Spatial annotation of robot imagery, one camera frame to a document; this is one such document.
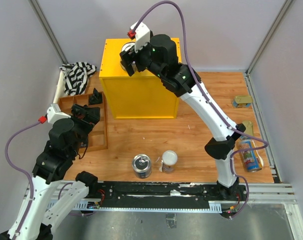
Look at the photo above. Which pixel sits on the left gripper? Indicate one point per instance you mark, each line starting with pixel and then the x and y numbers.
pixel 93 115

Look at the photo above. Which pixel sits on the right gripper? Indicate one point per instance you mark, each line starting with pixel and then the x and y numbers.
pixel 127 58

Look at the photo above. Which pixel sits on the dark blue tin can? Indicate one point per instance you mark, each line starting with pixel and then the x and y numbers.
pixel 142 166

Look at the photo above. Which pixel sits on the white lid clear jar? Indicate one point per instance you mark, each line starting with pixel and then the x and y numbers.
pixel 168 160

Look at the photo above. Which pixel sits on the blue label tin can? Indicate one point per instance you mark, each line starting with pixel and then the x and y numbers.
pixel 127 58

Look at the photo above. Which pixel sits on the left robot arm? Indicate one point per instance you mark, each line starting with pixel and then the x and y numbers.
pixel 35 220

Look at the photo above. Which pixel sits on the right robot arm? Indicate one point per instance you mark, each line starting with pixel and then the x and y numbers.
pixel 186 84

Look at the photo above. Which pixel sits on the yellow wooden box counter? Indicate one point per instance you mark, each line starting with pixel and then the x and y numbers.
pixel 140 96

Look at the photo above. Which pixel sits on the black folded cloth top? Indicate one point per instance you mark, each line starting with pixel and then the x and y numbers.
pixel 95 98

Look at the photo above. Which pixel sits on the wooden compartment tray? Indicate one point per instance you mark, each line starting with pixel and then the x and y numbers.
pixel 98 137

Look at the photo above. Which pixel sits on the white cloth roll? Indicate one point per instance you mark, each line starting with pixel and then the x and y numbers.
pixel 60 88

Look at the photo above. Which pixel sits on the black white striped cloth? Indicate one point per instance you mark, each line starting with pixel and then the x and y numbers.
pixel 76 77

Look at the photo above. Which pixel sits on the gold rectangular tin can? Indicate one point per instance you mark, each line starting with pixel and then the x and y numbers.
pixel 242 101

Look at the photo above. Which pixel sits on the gold oval tin can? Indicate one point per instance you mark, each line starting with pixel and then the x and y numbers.
pixel 249 129

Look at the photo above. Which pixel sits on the colourful tall can lying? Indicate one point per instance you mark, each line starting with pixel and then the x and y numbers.
pixel 249 158

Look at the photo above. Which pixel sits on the white plastic spoon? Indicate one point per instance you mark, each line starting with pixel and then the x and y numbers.
pixel 261 161

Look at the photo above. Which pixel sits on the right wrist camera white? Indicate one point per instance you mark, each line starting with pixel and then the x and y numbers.
pixel 141 34

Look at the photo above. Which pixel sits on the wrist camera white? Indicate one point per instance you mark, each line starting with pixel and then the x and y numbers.
pixel 141 34
pixel 53 114

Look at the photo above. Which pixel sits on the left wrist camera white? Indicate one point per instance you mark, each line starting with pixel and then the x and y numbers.
pixel 53 114

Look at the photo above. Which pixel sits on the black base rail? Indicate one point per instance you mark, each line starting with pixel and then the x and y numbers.
pixel 163 195

